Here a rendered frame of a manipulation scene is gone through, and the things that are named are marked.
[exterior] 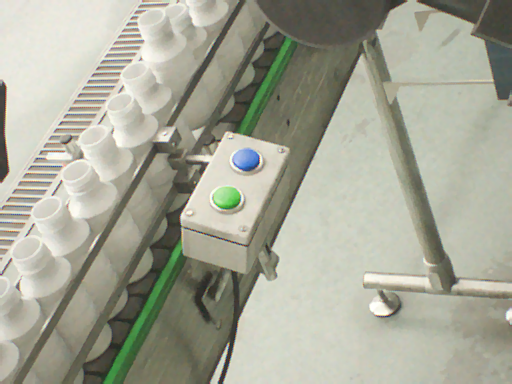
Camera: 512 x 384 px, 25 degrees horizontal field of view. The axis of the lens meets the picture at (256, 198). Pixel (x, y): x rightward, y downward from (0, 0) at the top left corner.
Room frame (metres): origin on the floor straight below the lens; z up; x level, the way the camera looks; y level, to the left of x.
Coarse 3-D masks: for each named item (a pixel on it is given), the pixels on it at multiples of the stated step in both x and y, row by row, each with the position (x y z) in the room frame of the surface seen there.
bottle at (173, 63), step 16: (144, 16) 1.24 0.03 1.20; (160, 16) 1.24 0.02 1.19; (144, 32) 1.22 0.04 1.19; (160, 32) 1.21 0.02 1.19; (176, 32) 1.24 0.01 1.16; (144, 48) 1.23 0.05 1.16; (160, 48) 1.21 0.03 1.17; (176, 48) 1.21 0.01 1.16; (160, 64) 1.20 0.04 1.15; (176, 64) 1.20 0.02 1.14; (192, 64) 1.21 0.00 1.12; (160, 80) 1.21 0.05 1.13; (176, 80) 1.20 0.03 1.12; (176, 96) 1.20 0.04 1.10; (192, 96) 1.20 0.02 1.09; (208, 96) 1.22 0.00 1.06; (192, 112) 1.20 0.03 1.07; (208, 112) 1.21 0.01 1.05; (192, 128) 1.20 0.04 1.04
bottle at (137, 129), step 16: (128, 96) 1.15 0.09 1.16; (112, 112) 1.13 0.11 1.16; (128, 112) 1.12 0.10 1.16; (128, 128) 1.12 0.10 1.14; (144, 128) 1.12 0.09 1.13; (128, 144) 1.11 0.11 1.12; (144, 144) 1.11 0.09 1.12; (160, 160) 1.11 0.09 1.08; (160, 176) 1.11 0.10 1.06; (160, 192) 1.11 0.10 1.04; (176, 208) 1.11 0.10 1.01
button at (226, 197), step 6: (228, 186) 0.97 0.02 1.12; (216, 192) 0.96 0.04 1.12; (222, 192) 0.96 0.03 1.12; (228, 192) 0.96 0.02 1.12; (234, 192) 0.96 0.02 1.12; (216, 198) 0.95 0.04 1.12; (222, 198) 0.95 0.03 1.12; (228, 198) 0.95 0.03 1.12; (234, 198) 0.95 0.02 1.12; (240, 198) 0.95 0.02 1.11; (216, 204) 0.95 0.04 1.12; (222, 204) 0.94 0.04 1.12; (228, 204) 0.94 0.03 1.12; (234, 204) 0.94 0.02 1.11
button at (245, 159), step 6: (240, 150) 1.01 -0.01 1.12; (246, 150) 1.01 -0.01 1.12; (252, 150) 1.01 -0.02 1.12; (234, 156) 1.01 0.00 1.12; (240, 156) 1.00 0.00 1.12; (246, 156) 1.00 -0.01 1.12; (252, 156) 1.00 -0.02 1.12; (258, 156) 1.00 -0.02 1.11; (234, 162) 1.00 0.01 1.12; (240, 162) 1.00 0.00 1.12; (246, 162) 0.99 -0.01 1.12; (252, 162) 0.99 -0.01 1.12; (258, 162) 0.99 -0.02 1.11; (240, 168) 0.99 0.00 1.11; (246, 168) 0.99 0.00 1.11; (252, 168) 0.99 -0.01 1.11
